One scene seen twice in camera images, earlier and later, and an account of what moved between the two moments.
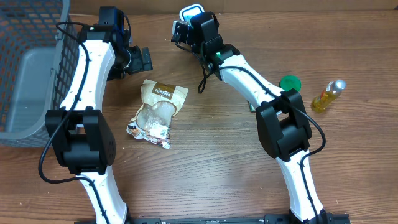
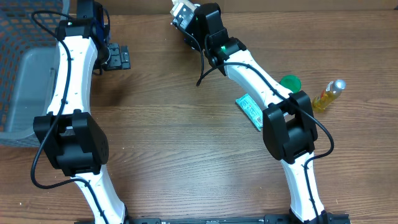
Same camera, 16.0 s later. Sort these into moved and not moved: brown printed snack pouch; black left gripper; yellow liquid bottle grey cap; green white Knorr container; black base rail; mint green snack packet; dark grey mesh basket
Moved: mint green snack packet; brown printed snack pouch; black left gripper
Not moved: yellow liquid bottle grey cap; green white Knorr container; dark grey mesh basket; black base rail
